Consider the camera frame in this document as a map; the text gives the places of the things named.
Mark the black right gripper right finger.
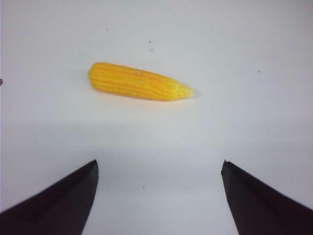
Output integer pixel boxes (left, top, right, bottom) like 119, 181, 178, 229
221, 161, 313, 235

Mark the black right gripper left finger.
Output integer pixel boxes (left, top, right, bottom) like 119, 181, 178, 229
0, 160, 98, 235

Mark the yellow corn cob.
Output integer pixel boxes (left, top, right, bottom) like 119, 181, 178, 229
88, 63, 194, 101

